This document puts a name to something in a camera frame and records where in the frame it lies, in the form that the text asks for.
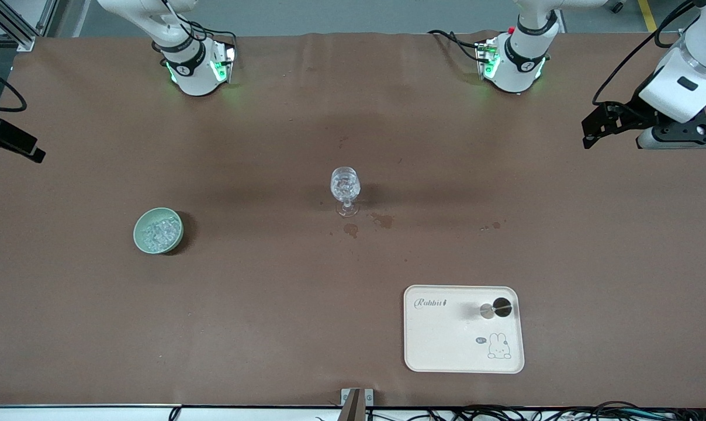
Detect green ceramic bowl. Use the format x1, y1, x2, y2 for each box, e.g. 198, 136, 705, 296
133, 208, 184, 255

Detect steel double jigger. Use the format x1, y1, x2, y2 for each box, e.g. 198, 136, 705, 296
479, 297, 513, 320

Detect clear ice cubes pile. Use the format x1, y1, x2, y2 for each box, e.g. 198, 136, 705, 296
143, 215, 178, 249

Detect clear stemmed wine glass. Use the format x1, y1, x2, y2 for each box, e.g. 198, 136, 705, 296
330, 167, 361, 218

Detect ice cubes inside glass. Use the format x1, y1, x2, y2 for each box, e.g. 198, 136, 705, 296
332, 174, 359, 198

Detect cream rabbit print tray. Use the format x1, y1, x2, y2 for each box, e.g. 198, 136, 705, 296
403, 285, 525, 374

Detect brown table cover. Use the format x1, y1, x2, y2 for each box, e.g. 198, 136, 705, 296
0, 32, 706, 408

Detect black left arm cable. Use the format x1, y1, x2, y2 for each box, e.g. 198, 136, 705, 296
591, 0, 702, 107

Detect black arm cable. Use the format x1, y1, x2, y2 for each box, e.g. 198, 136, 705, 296
591, 0, 702, 107
0, 61, 27, 113

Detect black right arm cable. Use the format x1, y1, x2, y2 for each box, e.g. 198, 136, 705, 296
0, 61, 27, 113

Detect aluminium frame profile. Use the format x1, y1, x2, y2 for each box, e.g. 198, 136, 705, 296
0, 0, 67, 52

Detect tangled black cables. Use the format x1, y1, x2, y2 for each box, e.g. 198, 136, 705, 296
365, 401, 706, 421

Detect aluminium camera mount post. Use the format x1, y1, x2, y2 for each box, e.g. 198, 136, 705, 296
341, 388, 375, 421

